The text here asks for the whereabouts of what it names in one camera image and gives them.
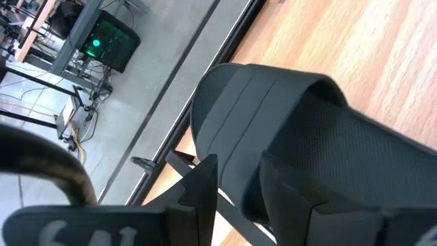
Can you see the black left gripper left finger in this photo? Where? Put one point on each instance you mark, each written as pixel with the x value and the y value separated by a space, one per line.
pixel 201 205

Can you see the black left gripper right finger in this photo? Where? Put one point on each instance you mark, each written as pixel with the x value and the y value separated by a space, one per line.
pixel 293 212

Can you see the black computer tower green light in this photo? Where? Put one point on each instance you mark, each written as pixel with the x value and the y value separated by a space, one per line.
pixel 111 42

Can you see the grey metal desk leg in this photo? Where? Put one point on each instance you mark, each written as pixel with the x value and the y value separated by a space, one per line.
pixel 76 37

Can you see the black foam slide sandal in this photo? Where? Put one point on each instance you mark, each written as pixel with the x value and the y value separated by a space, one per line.
pixel 307 136

